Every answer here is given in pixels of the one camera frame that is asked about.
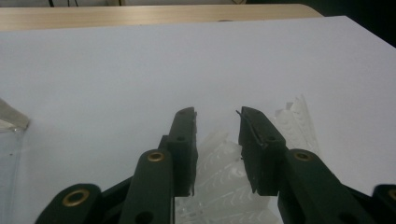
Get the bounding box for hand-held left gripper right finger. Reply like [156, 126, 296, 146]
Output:
[236, 105, 368, 224]

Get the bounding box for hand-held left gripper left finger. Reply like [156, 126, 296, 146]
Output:
[118, 106, 199, 224]

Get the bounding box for white table sheet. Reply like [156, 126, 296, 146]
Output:
[0, 16, 396, 224]

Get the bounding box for white shuttlecock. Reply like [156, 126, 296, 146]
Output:
[174, 94, 321, 224]

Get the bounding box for clear plastic bag beige trim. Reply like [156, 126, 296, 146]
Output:
[0, 97, 31, 224]

